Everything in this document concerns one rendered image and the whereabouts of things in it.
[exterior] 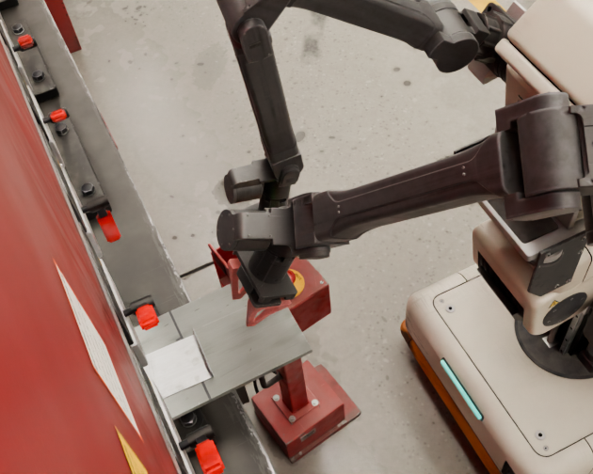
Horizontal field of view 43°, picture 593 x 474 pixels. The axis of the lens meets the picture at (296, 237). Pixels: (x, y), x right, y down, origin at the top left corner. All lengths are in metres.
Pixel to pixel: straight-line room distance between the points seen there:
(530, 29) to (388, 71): 1.95
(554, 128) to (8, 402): 0.59
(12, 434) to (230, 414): 1.13
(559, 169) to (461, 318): 1.40
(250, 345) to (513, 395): 0.94
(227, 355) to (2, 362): 1.02
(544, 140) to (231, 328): 0.69
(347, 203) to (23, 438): 0.73
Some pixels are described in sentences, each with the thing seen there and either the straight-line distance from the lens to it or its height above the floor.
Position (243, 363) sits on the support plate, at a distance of 1.22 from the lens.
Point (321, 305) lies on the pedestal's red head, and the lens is 1.59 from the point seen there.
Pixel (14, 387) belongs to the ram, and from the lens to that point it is 0.23.
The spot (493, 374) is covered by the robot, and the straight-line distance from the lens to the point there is 2.02.
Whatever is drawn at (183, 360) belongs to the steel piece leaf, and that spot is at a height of 1.00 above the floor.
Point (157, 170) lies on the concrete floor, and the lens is 2.86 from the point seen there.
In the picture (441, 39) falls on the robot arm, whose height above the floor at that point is 1.28.
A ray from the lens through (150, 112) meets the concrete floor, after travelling 3.09.
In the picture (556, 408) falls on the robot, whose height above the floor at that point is 0.28.
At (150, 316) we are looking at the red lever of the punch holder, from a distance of 0.92.
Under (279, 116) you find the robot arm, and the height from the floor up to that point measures 1.19.
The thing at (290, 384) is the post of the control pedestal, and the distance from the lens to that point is 1.97.
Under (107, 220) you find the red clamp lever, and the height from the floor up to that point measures 1.21.
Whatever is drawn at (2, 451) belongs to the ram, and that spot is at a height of 1.92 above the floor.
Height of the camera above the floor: 2.08
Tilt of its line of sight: 54 degrees down
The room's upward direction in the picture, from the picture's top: 8 degrees counter-clockwise
